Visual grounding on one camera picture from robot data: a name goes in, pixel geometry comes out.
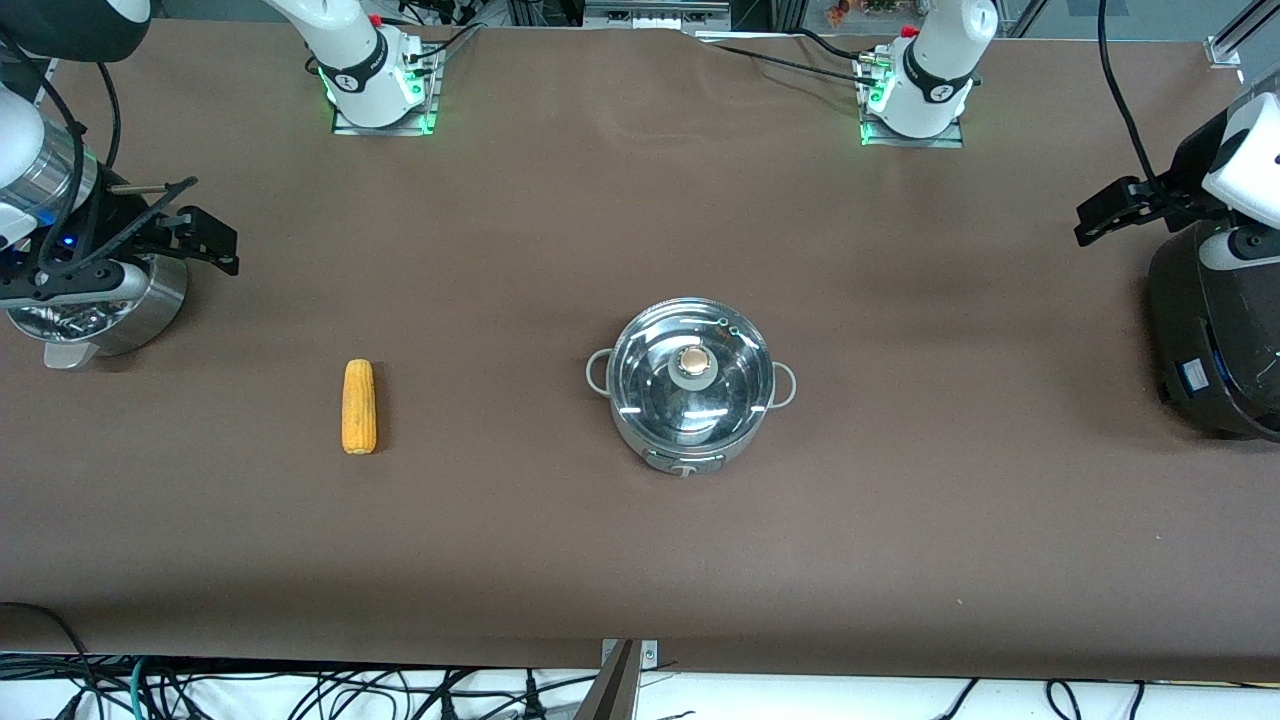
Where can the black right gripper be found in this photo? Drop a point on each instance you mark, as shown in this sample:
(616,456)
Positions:
(110,217)

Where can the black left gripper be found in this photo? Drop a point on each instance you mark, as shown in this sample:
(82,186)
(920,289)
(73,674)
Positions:
(1183,171)

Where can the yellow corn cob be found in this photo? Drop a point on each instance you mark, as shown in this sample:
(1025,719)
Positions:
(359,405)

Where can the glass pot lid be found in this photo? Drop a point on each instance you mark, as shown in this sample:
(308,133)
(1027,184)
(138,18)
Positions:
(650,390)

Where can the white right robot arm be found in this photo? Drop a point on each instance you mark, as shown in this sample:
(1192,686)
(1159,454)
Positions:
(360,60)

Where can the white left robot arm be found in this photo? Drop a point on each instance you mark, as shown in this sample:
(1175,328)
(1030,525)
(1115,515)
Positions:
(940,50)

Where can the steel steamer pot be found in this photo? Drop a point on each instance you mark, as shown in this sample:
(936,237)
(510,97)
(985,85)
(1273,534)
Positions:
(150,300)

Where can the stainless steel pot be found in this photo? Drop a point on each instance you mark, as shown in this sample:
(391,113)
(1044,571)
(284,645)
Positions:
(690,462)

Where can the black rice cooker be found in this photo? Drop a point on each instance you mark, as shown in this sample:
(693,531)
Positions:
(1210,330)

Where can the brown table mat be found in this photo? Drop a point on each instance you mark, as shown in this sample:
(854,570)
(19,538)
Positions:
(500,250)

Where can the grey metal box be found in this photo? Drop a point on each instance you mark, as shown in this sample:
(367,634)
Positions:
(655,12)

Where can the dark slanted pole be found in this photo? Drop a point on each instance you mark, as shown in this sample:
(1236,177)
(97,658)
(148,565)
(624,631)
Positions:
(612,695)

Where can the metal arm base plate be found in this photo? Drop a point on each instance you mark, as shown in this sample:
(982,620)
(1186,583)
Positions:
(385,125)
(910,142)

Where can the aluminium frame profile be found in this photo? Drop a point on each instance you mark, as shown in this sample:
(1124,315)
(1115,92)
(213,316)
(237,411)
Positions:
(1240,35)
(48,68)

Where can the small metal bracket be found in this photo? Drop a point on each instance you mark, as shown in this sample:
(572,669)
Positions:
(648,652)

